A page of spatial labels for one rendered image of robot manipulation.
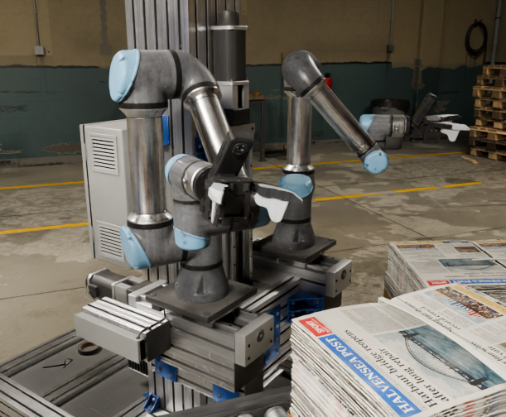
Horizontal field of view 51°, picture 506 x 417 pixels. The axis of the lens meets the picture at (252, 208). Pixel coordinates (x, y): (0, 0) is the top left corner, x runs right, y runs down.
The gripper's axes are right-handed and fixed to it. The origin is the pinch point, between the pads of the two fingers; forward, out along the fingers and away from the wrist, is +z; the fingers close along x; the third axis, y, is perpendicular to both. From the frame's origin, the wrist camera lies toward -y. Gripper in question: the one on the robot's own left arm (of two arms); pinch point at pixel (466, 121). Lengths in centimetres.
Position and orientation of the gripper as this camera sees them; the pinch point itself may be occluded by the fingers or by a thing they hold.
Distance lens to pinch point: 195.7
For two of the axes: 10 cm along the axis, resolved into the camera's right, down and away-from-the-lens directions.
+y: 0.2, 9.1, 4.0
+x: -1.6, 4.0, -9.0
